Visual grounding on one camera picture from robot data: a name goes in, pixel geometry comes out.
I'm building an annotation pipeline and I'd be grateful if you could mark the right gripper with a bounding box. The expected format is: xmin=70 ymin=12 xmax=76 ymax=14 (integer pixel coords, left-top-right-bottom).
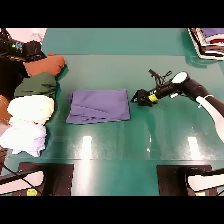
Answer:
xmin=139 ymin=88 xmax=160 ymax=107

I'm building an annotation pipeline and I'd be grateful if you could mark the purple T-shirt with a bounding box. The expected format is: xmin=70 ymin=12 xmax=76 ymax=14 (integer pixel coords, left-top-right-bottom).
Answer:
xmin=65 ymin=87 xmax=132 ymax=126

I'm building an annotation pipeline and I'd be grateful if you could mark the stack of folded clothes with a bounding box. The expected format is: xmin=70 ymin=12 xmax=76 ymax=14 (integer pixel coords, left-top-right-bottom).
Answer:
xmin=187 ymin=27 xmax=224 ymax=62

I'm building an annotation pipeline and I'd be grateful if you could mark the purple folded garment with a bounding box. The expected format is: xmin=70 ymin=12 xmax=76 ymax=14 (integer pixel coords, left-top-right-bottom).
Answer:
xmin=200 ymin=27 xmax=224 ymax=39

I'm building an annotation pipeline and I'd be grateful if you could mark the orange garment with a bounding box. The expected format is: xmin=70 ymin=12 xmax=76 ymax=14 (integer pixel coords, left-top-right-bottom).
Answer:
xmin=23 ymin=52 xmax=67 ymax=78

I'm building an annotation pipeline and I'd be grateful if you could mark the dark green garment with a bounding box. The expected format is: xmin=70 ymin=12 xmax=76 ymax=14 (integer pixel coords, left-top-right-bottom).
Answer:
xmin=13 ymin=72 xmax=60 ymax=100

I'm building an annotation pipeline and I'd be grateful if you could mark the cream garment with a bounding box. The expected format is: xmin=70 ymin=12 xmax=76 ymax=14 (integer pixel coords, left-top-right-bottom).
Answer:
xmin=6 ymin=95 xmax=56 ymax=125

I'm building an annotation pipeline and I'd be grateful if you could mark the pale lilac garment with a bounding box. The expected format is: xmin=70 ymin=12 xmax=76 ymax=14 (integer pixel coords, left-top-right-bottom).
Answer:
xmin=0 ymin=121 xmax=48 ymax=158

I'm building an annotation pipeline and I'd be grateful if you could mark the brown garment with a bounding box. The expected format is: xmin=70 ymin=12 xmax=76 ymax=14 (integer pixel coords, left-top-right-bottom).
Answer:
xmin=0 ymin=94 xmax=13 ymax=126

